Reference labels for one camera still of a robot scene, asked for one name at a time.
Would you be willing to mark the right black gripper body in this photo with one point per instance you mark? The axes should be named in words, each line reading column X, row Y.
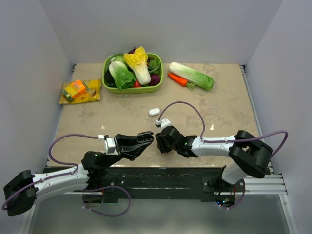
column 164, row 146

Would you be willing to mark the dark red grapes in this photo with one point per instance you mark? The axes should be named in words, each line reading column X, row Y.
column 132, row 51

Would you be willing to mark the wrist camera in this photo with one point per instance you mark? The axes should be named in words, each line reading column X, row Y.
column 163, row 123
column 110, row 147

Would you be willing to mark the white earbud charging case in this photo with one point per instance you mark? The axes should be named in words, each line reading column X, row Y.
column 154, row 112

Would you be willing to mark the napa cabbage on table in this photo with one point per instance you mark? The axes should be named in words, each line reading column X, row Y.
column 201, row 80

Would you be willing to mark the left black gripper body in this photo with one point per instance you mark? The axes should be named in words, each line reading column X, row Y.
column 119, row 150

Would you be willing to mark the yellow napa cabbage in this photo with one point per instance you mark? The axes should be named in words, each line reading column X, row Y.
column 138, row 63

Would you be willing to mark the green plastic basket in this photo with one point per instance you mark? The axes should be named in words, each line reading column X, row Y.
column 136, row 90

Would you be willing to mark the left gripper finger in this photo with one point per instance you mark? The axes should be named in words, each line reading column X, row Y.
column 126, row 140
column 134, row 151

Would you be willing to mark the green lettuce in basket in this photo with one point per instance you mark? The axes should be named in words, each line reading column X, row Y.
column 122, row 76

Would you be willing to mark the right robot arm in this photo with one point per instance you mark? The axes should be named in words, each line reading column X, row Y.
column 250, row 155

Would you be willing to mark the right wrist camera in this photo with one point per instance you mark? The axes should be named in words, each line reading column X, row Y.
column 163, row 123

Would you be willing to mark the round green cabbage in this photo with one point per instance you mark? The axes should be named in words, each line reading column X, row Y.
column 118, row 58

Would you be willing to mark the orange juice box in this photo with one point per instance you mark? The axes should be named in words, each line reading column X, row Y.
column 74, row 90

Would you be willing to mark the yellow snack bag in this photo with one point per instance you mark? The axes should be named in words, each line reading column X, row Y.
column 92, row 95

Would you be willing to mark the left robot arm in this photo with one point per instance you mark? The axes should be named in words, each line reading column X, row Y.
column 25, row 189

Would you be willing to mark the dark green leafy vegetable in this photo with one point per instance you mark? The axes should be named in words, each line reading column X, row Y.
column 153, row 66

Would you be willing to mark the orange toy carrot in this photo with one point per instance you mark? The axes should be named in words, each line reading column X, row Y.
column 181, row 81

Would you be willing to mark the black earbud charging case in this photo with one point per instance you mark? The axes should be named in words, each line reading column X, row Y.
column 145, row 137

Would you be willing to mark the purple onion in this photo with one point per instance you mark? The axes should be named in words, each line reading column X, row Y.
column 155, row 80

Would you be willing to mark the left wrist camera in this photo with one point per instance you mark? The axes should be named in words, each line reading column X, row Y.
column 110, row 147

